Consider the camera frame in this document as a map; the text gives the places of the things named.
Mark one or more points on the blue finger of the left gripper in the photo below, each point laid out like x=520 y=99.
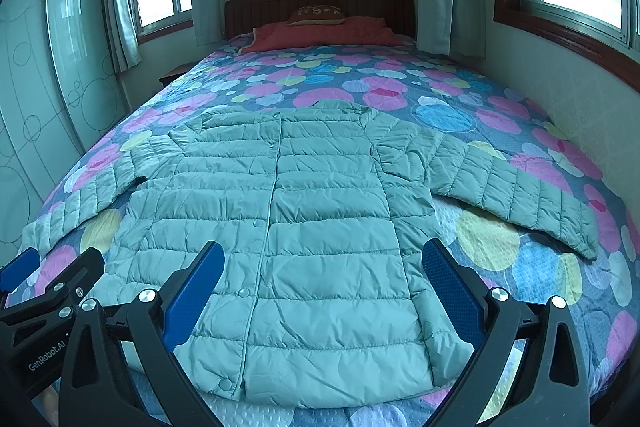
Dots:
x=18 y=269
x=75 y=274

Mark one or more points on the colourful dotted bedspread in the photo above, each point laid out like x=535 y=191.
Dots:
x=603 y=294

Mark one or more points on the dark wooden nightstand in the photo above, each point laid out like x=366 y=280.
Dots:
x=175 y=73

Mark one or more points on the glossy white wardrobe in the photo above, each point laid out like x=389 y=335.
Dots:
x=59 y=96

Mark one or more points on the red blanket at headboard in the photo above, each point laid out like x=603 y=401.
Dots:
x=354 y=30

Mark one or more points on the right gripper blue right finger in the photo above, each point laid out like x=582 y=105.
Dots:
x=550 y=383

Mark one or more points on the brown embroidered pillow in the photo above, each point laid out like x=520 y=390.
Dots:
x=316 y=15

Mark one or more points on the dark wooden headboard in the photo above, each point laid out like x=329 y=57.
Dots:
x=242 y=16

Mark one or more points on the light green puffer jacket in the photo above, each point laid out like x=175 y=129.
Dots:
x=322 y=213

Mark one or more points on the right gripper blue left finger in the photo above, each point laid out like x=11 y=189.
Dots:
x=96 y=388

